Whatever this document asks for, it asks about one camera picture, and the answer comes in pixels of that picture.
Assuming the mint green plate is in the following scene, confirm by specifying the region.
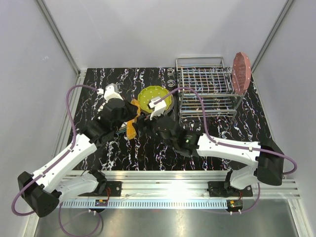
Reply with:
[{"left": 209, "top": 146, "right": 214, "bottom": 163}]
[{"left": 116, "top": 126, "right": 127, "bottom": 134}]

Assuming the orange dotted plate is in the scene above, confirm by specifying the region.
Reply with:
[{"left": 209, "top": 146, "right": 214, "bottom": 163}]
[{"left": 126, "top": 99, "right": 141, "bottom": 140}]

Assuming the green dotted plate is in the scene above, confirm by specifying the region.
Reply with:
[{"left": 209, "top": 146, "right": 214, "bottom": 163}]
[{"left": 137, "top": 85, "right": 173, "bottom": 114}]

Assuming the pink dotted plate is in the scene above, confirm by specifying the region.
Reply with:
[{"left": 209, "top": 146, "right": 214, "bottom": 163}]
[{"left": 232, "top": 52, "right": 251, "bottom": 95}]

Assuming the white blue striped plate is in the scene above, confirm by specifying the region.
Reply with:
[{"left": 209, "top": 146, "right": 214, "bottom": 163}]
[{"left": 97, "top": 102, "right": 106, "bottom": 117}]

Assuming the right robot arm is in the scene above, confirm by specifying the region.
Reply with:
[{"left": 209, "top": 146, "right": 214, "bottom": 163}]
[{"left": 132, "top": 116, "right": 284, "bottom": 198}]

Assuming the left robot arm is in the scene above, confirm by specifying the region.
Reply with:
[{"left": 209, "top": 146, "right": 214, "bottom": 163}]
[{"left": 17, "top": 98, "right": 138, "bottom": 217}]

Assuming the metal dish rack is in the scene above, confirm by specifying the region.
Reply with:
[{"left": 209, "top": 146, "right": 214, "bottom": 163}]
[{"left": 175, "top": 56, "right": 247, "bottom": 120}]

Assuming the grey deer plate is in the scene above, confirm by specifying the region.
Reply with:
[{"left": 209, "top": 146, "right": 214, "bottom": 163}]
[{"left": 164, "top": 96, "right": 174, "bottom": 115}]

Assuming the black marble pattern mat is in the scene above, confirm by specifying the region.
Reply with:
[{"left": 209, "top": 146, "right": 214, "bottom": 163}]
[{"left": 74, "top": 68, "right": 271, "bottom": 171}]

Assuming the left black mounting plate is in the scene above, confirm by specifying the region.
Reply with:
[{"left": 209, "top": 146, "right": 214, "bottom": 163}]
[{"left": 93, "top": 181, "right": 122, "bottom": 197}]

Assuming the black mounting plate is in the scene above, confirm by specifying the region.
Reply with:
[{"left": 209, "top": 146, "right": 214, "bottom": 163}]
[
  {"left": 207, "top": 181, "right": 253, "bottom": 198},
  {"left": 93, "top": 181, "right": 122, "bottom": 197}
]

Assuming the left small circuit board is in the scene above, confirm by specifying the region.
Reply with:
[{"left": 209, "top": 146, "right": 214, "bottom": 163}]
[{"left": 95, "top": 199, "right": 108, "bottom": 206}]

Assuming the small circuit board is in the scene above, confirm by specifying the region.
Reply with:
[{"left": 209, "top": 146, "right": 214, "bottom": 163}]
[
  {"left": 95, "top": 199, "right": 108, "bottom": 206},
  {"left": 228, "top": 199, "right": 243, "bottom": 208}
]

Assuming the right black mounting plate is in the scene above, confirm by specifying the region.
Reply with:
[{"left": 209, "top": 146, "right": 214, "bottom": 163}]
[{"left": 207, "top": 181, "right": 253, "bottom": 198}]

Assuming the right small circuit board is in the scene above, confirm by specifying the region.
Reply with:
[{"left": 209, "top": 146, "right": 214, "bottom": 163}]
[{"left": 228, "top": 199, "right": 243, "bottom": 208}]

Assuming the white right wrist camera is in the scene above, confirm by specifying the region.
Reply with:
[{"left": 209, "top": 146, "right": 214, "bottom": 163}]
[{"left": 148, "top": 96, "right": 167, "bottom": 120}]

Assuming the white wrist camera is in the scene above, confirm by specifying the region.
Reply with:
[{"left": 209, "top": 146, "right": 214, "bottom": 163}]
[
  {"left": 103, "top": 83, "right": 123, "bottom": 103},
  {"left": 148, "top": 96, "right": 167, "bottom": 120}
]

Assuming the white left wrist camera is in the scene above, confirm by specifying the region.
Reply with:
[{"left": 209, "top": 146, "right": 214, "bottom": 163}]
[{"left": 103, "top": 83, "right": 123, "bottom": 103}]

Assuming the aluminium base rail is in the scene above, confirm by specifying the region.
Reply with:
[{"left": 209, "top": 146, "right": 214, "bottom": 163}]
[{"left": 62, "top": 171, "right": 300, "bottom": 210}]

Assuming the left aluminium frame post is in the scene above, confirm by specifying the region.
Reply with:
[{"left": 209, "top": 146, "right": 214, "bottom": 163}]
[{"left": 35, "top": 0, "right": 80, "bottom": 76}]

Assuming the aluminium frame post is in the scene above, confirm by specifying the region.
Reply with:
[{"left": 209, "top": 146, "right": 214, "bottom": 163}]
[
  {"left": 35, "top": 0, "right": 80, "bottom": 76},
  {"left": 252, "top": 0, "right": 296, "bottom": 73}
]

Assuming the right aluminium frame post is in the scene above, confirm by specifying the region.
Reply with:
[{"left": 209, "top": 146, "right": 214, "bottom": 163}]
[{"left": 252, "top": 0, "right": 296, "bottom": 73}]

